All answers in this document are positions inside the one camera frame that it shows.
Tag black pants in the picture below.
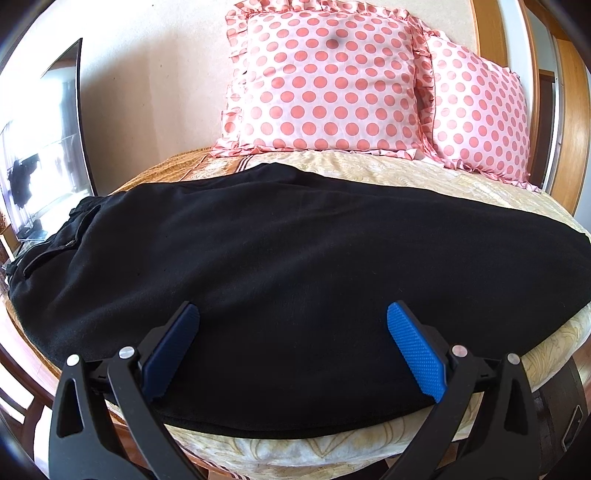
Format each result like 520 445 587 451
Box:
7 162 591 439

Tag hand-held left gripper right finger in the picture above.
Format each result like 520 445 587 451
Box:
379 301 546 480

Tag large pink polka dot pillow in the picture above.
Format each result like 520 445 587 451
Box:
211 0 435 160

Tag wall mirror with dark frame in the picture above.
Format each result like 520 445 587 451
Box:
0 38 99 243

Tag wooden headboard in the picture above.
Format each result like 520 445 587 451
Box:
471 0 591 217

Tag small pink polka dot pillow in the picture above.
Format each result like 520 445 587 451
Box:
413 31 541 191

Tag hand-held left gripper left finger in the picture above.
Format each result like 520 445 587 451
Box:
50 301 208 480

